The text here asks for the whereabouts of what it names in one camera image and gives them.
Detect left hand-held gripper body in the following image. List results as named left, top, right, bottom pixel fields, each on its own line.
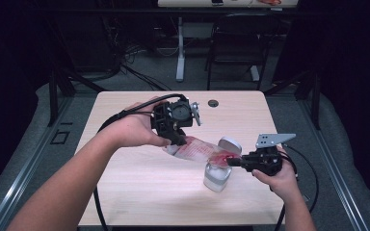
left=149, top=97, right=203, bottom=138

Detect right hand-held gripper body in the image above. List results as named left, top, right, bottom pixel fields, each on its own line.
left=240, top=133, right=297, bottom=177

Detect red and white pouch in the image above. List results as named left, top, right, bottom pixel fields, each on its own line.
left=162, top=135, right=242, bottom=167

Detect white lidded jar with handle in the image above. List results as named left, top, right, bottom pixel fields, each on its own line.
left=202, top=136, right=243, bottom=193

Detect person's right hand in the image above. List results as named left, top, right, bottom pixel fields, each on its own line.
left=251, top=145, right=302, bottom=202

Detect person's left hand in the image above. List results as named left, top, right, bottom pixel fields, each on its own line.
left=100, top=96, right=172, bottom=151

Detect black metal stand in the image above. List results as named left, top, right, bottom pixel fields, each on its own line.
left=263, top=70, right=322, bottom=131
left=46, top=64, right=106, bottom=128

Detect grey box under desk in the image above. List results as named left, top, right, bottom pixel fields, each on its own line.
left=182, top=22, right=214, bottom=40

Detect black folding chair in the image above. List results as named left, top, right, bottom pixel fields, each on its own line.
left=205, top=13, right=282, bottom=91

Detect black curtain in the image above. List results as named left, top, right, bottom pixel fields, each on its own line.
left=0, top=0, right=51, bottom=196
left=285, top=0, right=370, bottom=206

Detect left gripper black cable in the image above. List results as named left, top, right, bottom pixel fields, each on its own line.
left=92, top=92, right=187, bottom=231

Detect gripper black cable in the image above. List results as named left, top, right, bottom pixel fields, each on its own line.
left=92, top=92, right=187, bottom=231
left=274, top=143, right=320, bottom=231

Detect black floor cables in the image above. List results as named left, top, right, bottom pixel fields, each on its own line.
left=119, top=44, right=173, bottom=91

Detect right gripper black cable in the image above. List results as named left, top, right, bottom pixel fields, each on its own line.
left=274, top=143, right=320, bottom=231

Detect metal floor rail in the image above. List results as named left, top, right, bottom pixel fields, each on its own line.
left=298, top=95, right=370, bottom=231
left=0, top=95, right=75, bottom=231

